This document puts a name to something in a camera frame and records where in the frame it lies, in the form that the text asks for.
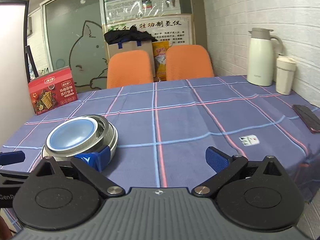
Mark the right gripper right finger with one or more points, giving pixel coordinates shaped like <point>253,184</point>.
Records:
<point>256,195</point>

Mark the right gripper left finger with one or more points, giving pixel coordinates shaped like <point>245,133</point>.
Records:
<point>60,195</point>

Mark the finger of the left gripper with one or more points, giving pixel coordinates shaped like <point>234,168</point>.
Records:
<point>8,158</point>

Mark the blue translucent plastic bowl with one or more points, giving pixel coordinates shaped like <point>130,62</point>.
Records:
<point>72,134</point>

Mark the stainless steel bowl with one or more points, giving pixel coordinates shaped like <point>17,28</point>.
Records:
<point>105,132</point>

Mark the red cracker box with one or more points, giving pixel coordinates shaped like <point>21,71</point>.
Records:
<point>52,90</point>

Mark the dark red smartphone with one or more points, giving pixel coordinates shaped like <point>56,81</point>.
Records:
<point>308,117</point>

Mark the blue plaid tablecloth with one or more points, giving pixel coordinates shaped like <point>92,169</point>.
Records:
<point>158,134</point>

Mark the cream travel cup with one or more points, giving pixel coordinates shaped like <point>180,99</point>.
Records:
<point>286,68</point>

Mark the cream thermos jug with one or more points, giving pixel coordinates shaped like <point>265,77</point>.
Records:
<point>261,58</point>

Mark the left orange chair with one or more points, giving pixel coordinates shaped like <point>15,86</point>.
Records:
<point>129,68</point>

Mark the orange chair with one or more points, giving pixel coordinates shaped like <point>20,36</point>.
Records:
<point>188,62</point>
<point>129,68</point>

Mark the right orange chair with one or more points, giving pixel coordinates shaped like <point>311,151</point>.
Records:
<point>188,62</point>

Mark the black cloth on bag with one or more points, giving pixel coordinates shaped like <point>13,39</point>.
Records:
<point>132,34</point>

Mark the yellow snack bag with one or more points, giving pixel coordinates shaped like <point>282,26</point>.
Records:
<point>159,53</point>

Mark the brown paper bag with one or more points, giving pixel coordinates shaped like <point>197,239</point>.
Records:
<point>129,46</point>

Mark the white notice board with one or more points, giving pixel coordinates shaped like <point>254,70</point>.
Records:
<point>177,29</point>

